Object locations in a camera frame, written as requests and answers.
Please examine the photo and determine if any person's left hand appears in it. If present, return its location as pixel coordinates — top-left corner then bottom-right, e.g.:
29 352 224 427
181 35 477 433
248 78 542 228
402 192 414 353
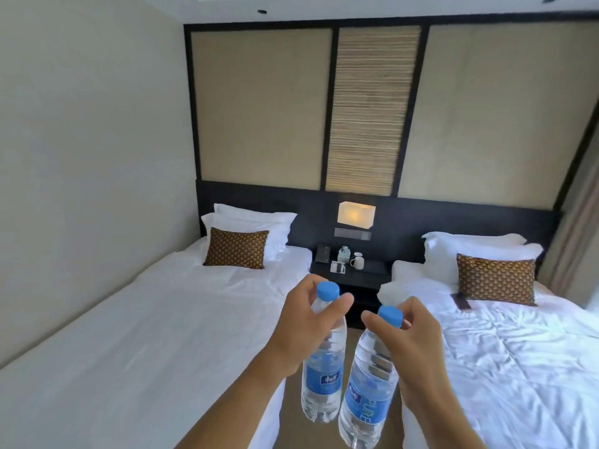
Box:
266 274 355 383

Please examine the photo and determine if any white single bed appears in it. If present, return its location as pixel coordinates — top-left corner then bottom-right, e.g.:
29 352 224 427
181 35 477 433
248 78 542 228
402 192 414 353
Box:
0 237 313 449
377 261 599 449

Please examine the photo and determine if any beige curtain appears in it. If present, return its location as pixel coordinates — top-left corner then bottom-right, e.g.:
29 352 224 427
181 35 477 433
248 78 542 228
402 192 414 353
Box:
537 128 599 310

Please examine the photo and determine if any white pillow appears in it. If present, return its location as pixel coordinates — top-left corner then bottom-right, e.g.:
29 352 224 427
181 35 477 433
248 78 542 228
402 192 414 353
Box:
201 212 292 263
421 231 528 248
213 203 298 226
423 239 544 287

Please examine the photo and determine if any beige wall panel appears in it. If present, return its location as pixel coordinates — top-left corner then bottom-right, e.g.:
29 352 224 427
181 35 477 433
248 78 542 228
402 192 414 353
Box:
190 28 334 191
398 21 599 211

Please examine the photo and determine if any silver switch panel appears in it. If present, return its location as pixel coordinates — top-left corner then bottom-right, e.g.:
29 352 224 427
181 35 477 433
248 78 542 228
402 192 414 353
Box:
334 227 373 242

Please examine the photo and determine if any person's right hand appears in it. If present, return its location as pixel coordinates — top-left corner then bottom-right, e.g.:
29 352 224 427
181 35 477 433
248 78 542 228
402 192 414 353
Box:
361 297 451 408

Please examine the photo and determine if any black nightstand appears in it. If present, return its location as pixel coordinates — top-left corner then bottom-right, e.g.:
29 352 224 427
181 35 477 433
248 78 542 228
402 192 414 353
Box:
309 257 393 331

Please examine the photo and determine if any person's left forearm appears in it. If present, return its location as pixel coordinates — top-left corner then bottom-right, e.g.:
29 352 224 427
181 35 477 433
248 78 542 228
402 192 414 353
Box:
175 353 290 449

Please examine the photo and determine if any person's right forearm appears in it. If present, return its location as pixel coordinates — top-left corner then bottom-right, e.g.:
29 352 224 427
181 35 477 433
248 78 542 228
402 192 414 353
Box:
403 389 485 449

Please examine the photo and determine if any brown patterned cushion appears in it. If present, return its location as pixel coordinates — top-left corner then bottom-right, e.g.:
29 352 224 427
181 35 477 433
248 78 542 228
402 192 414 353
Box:
202 227 270 270
456 253 538 307

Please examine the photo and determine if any woven reed wall panel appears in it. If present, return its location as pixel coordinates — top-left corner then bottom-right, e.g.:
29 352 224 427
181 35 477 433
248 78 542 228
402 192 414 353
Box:
325 25 423 197

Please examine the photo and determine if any dark wooden headboard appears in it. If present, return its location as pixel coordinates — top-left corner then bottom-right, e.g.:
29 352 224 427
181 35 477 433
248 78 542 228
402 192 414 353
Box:
195 179 563 278

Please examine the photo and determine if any glowing square wall lamp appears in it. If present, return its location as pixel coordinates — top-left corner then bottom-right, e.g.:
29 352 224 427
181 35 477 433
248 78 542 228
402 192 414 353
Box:
337 201 377 229

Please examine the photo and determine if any clear water bottle blue cap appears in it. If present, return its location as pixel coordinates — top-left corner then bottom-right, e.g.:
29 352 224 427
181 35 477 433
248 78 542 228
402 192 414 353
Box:
338 305 404 449
301 281 348 424

